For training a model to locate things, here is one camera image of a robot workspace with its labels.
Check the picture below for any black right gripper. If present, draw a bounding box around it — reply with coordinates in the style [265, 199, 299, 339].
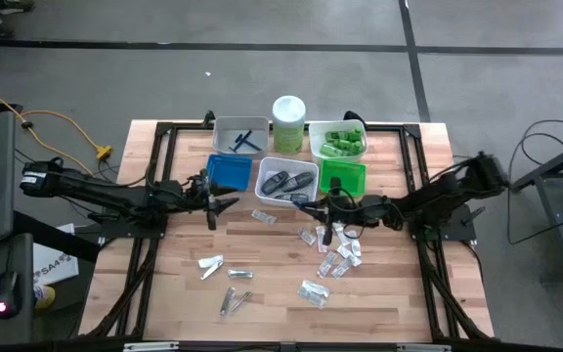
[296, 175, 392, 247]

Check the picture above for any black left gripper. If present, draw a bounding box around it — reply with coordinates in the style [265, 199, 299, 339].
[178, 167, 241, 232]

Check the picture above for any white bandage packet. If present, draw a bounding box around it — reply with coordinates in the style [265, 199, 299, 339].
[337, 238, 363, 268]
[332, 221, 352, 246]
[330, 256, 356, 281]
[315, 225, 329, 254]
[197, 254, 225, 269]
[251, 209, 279, 226]
[316, 249, 340, 280]
[296, 287, 326, 310]
[300, 279, 331, 299]
[297, 226, 318, 246]

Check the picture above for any blue slotted plastic basket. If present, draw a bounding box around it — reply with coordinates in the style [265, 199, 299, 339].
[205, 154, 254, 193]

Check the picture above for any green slotted plastic basket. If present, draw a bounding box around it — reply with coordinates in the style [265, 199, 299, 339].
[318, 158, 368, 198]

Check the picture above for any grey solid plastic bin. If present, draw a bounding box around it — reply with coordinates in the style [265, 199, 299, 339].
[212, 115, 271, 158]

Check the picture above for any white perforated plastic basket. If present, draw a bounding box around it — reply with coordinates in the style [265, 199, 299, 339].
[254, 155, 321, 208]

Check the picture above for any white solid plastic bin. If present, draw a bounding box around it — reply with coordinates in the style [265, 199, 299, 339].
[307, 118, 368, 166]

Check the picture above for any large black table clamp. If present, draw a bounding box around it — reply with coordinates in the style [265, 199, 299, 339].
[343, 110, 368, 129]

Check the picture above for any green wipes canister white lid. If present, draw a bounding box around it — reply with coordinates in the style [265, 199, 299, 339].
[271, 95, 307, 155]

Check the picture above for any black diagonal desk bar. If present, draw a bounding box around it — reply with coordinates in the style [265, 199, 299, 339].
[12, 210, 103, 263]

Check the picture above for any white cardboard box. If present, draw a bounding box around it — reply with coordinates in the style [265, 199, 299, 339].
[31, 223, 80, 287]

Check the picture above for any yellow and white bottle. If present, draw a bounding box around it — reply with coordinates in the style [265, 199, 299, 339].
[33, 285, 57, 311]

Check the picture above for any black computer mouse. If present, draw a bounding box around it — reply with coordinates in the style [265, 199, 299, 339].
[0, 270, 24, 321]

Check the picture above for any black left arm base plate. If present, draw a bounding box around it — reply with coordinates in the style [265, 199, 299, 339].
[88, 209, 168, 242]

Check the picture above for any yellow extension cord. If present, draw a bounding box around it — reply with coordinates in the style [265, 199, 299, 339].
[0, 79, 114, 165]

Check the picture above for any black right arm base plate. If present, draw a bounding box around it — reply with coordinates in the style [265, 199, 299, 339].
[407, 202, 486, 243]

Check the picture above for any silver metal bracket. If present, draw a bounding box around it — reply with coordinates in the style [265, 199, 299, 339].
[397, 343, 453, 352]
[123, 341, 181, 352]

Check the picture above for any black looped floor cable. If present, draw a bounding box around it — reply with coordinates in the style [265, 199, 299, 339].
[452, 118, 563, 245]

